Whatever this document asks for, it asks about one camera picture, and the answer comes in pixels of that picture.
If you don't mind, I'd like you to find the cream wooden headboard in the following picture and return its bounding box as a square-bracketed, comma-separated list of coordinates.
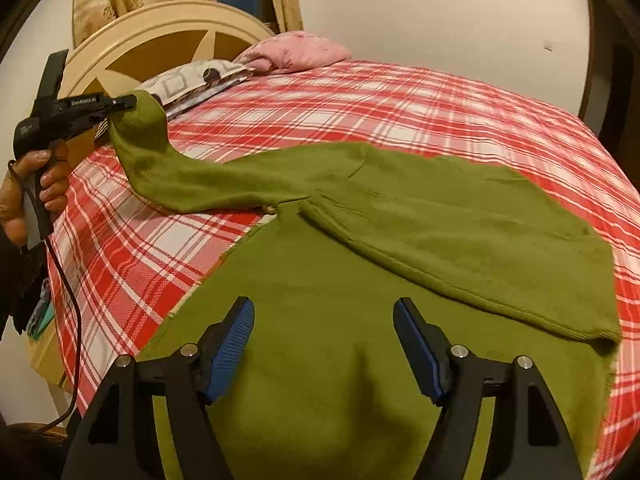
[57, 0, 276, 161]

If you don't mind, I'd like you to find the beige bedside table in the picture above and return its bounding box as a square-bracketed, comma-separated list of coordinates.
[25, 325, 73, 397]

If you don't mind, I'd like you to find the dark wooden door frame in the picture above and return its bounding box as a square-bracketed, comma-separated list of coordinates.
[577, 0, 640, 176]

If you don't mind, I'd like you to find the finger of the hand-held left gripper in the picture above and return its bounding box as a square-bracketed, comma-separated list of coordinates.
[102, 92, 137, 111]

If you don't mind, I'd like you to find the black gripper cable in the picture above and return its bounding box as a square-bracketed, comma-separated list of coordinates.
[7, 160, 81, 436]

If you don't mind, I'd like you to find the grey square-patterned pillow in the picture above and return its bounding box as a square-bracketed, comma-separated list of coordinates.
[145, 59, 256, 121]

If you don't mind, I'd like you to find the small teal box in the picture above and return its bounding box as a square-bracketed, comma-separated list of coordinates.
[27, 304, 52, 337]

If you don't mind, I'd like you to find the person's left hand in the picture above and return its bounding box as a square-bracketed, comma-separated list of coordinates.
[0, 142, 71, 247]

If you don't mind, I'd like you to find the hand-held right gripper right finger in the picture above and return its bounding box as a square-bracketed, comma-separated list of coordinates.
[392, 297, 586, 480]

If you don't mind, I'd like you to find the green knit sweater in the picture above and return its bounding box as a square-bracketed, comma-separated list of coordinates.
[107, 89, 623, 480]

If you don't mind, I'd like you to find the pink pillow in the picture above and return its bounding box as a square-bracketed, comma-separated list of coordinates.
[232, 30, 353, 76]

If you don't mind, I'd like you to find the red plaid bedsheet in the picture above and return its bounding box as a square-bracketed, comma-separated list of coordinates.
[47, 59, 640, 480]

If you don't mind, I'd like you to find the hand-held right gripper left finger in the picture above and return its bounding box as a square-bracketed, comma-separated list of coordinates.
[60, 296, 256, 480]

